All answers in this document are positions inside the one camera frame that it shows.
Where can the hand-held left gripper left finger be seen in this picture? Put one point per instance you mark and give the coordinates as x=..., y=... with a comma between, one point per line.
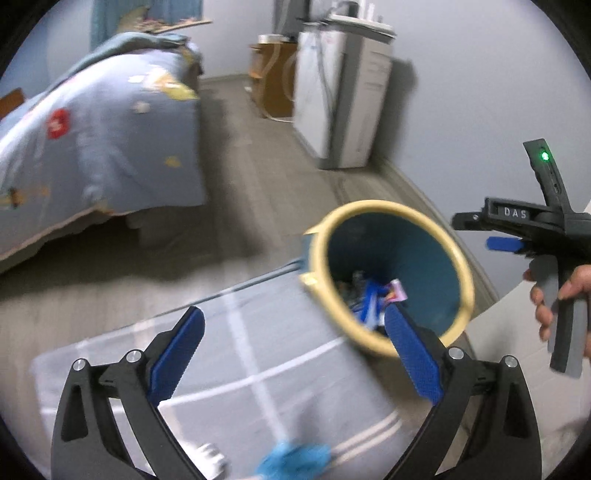
x=178, y=355

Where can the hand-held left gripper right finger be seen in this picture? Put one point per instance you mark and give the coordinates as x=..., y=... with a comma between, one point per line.
x=415, y=355

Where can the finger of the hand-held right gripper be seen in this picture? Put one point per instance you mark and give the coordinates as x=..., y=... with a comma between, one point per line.
x=468, y=220
x=503, y=244

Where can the teal trash bin yellow rim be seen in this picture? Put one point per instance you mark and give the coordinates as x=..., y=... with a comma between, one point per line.
x=415, y=258

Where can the purple packet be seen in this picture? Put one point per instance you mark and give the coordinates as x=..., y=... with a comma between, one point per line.
x=396, y=290

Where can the blue white small packet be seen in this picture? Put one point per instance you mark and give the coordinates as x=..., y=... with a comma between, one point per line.
x=369, y=302

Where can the white tissue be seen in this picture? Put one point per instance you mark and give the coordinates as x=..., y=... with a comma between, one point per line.
x=210, y=461

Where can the blue face mask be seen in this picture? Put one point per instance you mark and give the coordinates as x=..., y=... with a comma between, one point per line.
x=295, y=461

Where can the person's right hand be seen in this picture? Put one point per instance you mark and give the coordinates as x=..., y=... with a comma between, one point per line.
x=577, y=295

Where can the grey checked cushion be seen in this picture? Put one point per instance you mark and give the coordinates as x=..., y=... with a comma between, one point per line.
x=277, y=346

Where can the white air purifier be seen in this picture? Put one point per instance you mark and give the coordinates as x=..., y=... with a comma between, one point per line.
x=355, y=101

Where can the white router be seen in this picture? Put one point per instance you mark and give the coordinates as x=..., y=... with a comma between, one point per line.
x=364, y=21

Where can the bed with blue cartoon duvet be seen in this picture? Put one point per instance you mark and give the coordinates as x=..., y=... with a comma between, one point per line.
x=101, y=138

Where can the wooden cabinet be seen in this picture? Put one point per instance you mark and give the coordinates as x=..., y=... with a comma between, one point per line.
x=272, y=78

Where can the black monitor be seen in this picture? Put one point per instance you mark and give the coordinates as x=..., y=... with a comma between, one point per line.
x=293, y=18

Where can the wooden bed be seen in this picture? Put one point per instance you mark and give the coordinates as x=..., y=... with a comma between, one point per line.
x=9, y=104

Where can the wooden window sill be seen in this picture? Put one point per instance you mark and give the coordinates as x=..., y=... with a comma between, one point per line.
x=184, y=25

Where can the olive pillow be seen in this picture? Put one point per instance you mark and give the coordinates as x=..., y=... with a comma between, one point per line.
x=134, y=18

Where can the blue curtain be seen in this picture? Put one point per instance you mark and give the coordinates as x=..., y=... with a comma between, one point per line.
x=106, y=18

